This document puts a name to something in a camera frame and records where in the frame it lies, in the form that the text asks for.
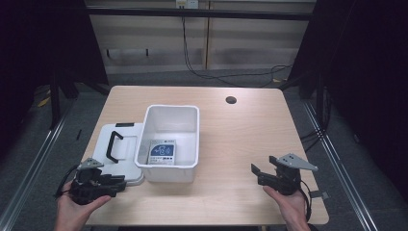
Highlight metal floor rail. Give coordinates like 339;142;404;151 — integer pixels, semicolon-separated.
0;105;75;231
302;100;380;231

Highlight white lid with black handle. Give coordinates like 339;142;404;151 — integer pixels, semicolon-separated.
90;121;146;187

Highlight person's left hand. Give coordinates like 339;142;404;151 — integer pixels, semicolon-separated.
54;180;113;231

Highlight dark curtain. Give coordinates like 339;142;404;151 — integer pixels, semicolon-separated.
287;0;408;203
0;0;110;162

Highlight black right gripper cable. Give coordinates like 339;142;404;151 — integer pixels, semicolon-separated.
299;179;313;223

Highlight white wall socket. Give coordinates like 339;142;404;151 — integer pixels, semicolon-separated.
175;0;200;10

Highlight black horizontal metal bar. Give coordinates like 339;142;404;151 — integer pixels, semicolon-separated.
86;7;318;22

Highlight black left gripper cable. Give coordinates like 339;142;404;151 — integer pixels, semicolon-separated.
53;164;80;199

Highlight person's right hand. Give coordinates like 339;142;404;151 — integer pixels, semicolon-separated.
262;185;312;231

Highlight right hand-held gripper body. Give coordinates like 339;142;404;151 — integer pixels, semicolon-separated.
257;152;319;196

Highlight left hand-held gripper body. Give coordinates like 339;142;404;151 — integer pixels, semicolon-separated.
69;157;112;206

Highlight grey tape strip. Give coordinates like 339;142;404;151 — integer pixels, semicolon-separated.
309;190;330;200

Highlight blue and white packet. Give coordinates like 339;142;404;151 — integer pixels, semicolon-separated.
146;139;177;167

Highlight black metal stand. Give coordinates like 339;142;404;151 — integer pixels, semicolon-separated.
48;71;81;130

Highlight black floor cables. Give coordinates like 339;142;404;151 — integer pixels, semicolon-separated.
298;127;326;154

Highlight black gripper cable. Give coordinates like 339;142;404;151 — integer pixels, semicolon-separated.
53;164;80;199
299;179;313;223

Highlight white plastic bin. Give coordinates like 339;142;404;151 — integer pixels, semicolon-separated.
134;104;201;184

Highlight long black wall cable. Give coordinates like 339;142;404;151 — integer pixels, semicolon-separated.
181;15;293;89

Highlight yellow floor tape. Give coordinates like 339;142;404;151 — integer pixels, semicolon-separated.
37;95;52;109

